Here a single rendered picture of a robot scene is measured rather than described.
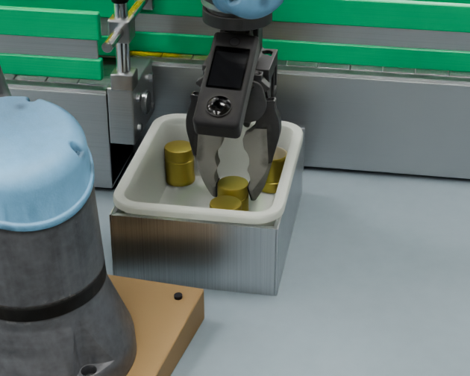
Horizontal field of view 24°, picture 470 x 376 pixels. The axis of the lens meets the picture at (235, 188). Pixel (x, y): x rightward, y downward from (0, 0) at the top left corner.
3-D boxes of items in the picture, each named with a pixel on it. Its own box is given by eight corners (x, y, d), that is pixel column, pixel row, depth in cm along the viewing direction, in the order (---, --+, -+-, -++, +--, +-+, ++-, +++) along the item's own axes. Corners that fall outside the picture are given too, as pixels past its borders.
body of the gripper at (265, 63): (279, 99, 119) (282, -7, 114) (267, 132, 112) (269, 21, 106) (211, 94, 121) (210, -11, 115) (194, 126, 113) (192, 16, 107)
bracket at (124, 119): (159, 112, 133) (157, 58, 129) (139, 145, 125) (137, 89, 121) (130, 110, 133) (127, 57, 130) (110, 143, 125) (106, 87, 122)
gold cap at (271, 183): (289, 148, 125) (289, 181, 127) (259, 144, 125) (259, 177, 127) (284, 161, 121) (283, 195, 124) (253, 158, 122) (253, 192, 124)
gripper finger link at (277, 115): (286, 156, 116) (275, 80, 112) (284, 163, 114) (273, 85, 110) (243, 158, 117) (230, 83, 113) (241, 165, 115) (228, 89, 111)
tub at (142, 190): (304, 188, 128) (306, 121, 124) (278, 293, 109) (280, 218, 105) (160, 176, 131) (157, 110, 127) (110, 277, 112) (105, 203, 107)
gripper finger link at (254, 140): (285, 178, 122) (274, 103, 118) (277, 204, 117) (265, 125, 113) (258, 180, 123) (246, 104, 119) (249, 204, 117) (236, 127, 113)
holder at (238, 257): (306, 171, 133) (309, 113, 130) (276, 295, 109) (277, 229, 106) (170, 160, 136) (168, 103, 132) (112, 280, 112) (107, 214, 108)
